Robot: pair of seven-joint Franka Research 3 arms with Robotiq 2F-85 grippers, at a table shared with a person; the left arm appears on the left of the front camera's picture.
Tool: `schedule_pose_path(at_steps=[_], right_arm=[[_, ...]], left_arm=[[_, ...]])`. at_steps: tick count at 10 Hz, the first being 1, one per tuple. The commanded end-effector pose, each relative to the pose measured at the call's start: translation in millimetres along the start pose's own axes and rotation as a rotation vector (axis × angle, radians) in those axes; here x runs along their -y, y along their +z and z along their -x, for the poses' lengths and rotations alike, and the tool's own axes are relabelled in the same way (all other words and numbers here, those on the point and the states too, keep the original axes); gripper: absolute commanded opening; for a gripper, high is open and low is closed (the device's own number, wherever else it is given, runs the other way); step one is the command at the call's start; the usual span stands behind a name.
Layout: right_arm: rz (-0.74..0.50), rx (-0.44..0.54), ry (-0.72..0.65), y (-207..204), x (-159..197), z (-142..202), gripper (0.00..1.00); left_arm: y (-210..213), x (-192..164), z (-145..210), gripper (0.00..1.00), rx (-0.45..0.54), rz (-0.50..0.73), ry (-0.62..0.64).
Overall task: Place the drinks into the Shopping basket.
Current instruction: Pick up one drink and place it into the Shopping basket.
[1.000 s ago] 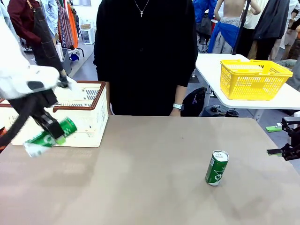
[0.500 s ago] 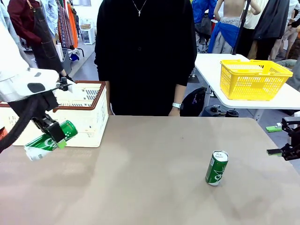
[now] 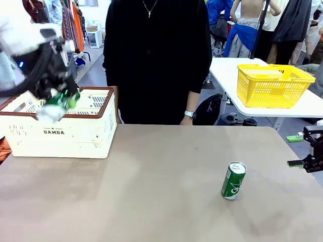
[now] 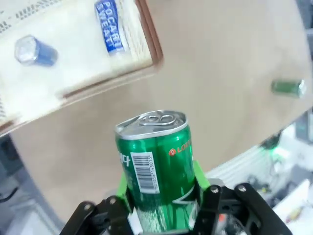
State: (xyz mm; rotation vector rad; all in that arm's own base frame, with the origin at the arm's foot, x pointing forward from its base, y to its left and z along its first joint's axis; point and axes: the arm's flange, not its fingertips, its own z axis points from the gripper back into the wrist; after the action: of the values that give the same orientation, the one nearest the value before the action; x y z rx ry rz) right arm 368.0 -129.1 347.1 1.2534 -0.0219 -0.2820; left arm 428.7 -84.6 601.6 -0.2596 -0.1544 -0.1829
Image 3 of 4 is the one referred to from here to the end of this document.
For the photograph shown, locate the black hanging jacket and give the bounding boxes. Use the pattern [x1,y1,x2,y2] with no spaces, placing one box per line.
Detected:
[273,0,313,43]

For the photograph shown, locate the black tripod pole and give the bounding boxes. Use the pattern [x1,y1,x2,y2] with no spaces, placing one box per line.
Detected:
[248,0,271,59]

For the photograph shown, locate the striped hanging garment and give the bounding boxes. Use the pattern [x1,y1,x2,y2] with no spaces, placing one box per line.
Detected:
[62,5,77,42]

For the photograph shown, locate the orange cloth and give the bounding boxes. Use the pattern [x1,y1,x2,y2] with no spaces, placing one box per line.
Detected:
[0,137,13,163]

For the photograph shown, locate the orange hanging garment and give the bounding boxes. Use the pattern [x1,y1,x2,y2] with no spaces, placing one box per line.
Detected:
[72,3,85,52]

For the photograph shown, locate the green soda can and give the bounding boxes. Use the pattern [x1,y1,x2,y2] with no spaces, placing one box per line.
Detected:
[36,92,71,124]
[221,161,247,201]

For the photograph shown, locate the white side table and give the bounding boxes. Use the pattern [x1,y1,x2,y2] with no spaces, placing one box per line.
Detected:
[209,57,323,131]

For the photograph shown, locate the mannequin maroon shirt dark apron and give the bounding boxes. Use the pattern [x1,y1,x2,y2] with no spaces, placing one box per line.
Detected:
[22,0,51,25]

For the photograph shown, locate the bare mannequin grey skirt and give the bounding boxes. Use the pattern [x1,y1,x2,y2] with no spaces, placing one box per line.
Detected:
[224,0,282,58]

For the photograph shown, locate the person's right forearm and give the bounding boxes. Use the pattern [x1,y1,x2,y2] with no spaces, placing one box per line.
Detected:
[113,87,120,115]

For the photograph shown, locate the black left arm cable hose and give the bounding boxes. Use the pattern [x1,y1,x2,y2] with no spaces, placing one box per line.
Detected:
[0,44,55,98]

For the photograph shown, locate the cream shirt mannequin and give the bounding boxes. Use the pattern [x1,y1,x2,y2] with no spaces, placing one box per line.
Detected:
[262,0,290,32]

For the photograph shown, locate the person in blue jacket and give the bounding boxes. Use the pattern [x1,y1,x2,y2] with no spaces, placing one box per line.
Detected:
[206,0,235,57]

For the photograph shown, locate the black bag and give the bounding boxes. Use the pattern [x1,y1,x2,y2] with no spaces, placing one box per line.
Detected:
[193,94,224,126]

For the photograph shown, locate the blue wrap cloth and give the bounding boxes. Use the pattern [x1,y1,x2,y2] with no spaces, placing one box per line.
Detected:
[224,23,259,57]

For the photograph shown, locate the person in black sweater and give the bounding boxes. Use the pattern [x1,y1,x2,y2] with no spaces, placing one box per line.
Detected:
[102,0,212,126]

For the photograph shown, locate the light blue hanging shirt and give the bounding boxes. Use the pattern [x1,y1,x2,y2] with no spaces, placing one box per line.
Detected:
[47,0,64,26]

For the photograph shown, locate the cream shopping basket brown handles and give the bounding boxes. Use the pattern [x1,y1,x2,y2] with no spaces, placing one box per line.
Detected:
[0,86,118,159]

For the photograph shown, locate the white box appliance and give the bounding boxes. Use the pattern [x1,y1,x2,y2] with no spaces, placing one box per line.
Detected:
[89,30,103,48]

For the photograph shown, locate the yellow plastic basket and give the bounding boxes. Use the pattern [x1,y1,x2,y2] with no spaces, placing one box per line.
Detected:
[236,64,316,109]

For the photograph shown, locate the person's left forearm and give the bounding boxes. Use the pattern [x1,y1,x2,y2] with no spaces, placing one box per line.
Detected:
[181,89,202,113]

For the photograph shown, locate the silver cross necklace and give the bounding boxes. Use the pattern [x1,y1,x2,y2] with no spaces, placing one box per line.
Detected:
[141,0,159,19]

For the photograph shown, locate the light blue fuzzy garment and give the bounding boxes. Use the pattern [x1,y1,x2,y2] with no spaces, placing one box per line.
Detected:
[0,51,16,89]

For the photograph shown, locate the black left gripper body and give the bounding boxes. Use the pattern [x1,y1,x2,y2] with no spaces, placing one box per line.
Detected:
[34,47,79,99]

